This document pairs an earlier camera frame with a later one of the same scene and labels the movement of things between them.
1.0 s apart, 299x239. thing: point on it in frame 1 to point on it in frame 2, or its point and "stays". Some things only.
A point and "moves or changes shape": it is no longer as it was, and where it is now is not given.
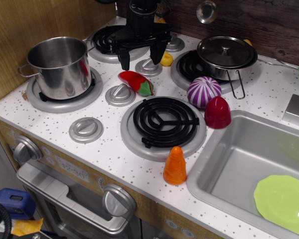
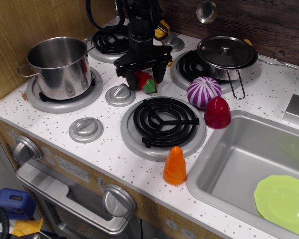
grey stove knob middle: x=120 y=95 stays
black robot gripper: x=141 y=30 to x=143 y=15
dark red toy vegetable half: x=218 y=114 stays
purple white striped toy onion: x=201 y=89 stays
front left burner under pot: x=38 y=99 stays
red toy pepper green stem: x=138 y=83 moves or changes shape
